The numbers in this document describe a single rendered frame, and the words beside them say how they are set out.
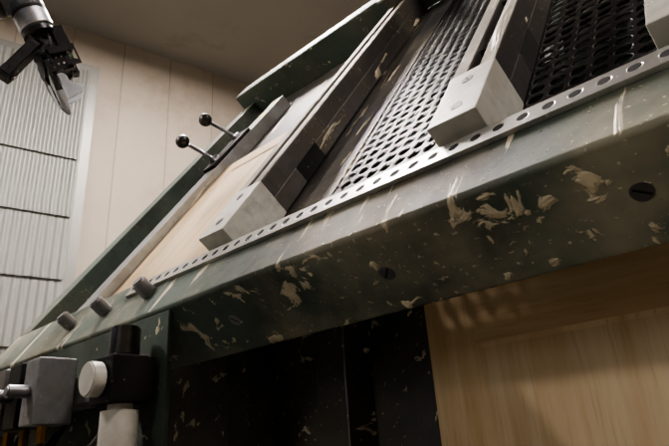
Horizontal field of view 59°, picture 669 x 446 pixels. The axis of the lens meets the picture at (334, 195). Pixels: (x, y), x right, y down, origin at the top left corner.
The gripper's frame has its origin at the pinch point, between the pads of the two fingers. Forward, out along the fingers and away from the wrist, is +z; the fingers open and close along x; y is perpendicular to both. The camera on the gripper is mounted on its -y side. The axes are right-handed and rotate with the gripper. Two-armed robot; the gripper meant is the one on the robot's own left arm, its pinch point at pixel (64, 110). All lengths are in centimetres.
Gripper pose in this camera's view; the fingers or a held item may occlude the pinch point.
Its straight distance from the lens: 146.9
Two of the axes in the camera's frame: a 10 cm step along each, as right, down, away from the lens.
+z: 4.5, 8.9, -0.9
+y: 7.7, -3.4, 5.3
